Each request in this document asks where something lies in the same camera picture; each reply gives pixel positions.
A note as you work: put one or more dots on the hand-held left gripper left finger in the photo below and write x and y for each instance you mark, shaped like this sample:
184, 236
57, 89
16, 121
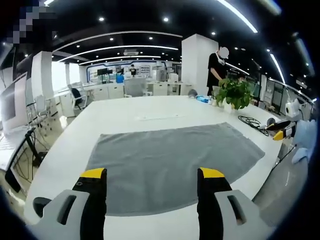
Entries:
72, 215

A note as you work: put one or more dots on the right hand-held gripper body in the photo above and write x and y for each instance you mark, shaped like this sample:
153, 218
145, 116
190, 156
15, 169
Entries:
293, 107

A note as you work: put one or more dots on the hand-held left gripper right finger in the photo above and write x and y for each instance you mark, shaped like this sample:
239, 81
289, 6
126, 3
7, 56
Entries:
225, 215

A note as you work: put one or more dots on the grey towel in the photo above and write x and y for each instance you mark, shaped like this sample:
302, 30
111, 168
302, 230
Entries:
160, 160

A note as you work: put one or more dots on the black chair armrest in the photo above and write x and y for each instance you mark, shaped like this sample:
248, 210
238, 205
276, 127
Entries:
40, 206

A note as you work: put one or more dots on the green potted plant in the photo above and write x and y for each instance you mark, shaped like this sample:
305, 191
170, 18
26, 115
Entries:
233, 93

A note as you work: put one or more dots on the small white bottle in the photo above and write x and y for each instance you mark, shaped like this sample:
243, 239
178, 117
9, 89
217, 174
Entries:
214, 102

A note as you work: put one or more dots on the blue tissue packet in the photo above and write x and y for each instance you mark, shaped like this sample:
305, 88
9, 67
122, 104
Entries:
203, 99

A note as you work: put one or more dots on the grey round object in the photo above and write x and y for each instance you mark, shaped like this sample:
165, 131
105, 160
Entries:
193, 94

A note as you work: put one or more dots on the white mesh office chair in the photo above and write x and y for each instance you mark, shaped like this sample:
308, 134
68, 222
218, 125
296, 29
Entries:
43, 110

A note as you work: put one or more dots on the black and white office chair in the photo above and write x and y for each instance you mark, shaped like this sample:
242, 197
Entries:
77, 96

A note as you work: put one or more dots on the white table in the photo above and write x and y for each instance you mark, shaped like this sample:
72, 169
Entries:
130, 107

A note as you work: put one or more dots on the computer monitor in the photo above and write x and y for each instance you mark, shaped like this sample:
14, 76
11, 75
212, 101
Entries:
11, 102

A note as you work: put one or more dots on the grey office chair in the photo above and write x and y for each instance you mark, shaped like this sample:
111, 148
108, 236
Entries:
135, 87

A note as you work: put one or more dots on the black desk frame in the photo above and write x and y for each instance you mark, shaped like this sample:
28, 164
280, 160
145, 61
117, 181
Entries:
17, 170

